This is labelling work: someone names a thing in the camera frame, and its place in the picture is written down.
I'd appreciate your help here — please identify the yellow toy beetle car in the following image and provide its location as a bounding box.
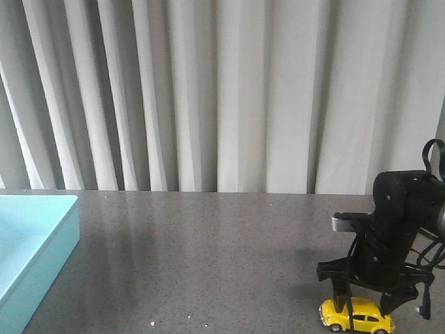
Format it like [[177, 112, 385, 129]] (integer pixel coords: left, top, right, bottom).
[[318, 297, 395, 333]]

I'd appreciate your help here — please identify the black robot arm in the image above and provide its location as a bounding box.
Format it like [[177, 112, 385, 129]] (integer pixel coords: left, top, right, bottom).
[[316, 170, 444, 319]]

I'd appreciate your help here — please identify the black cable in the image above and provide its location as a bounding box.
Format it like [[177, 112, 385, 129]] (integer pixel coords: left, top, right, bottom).
[[346, 138, 445, 334]]

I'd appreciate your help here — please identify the light blue box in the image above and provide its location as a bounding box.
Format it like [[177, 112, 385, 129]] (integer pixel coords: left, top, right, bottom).
[[1, 195, 80, 333]]

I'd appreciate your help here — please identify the grey pleated curtain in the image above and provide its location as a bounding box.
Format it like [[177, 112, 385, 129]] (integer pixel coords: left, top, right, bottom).
[[1, 1, 444, 194]]

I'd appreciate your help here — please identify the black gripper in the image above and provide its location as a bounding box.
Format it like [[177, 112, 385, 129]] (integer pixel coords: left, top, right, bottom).
[[316, 213, 434, 316]]

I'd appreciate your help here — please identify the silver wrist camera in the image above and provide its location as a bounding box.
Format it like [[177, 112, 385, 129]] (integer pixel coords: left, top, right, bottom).
[[331, 212, 371, 233]]

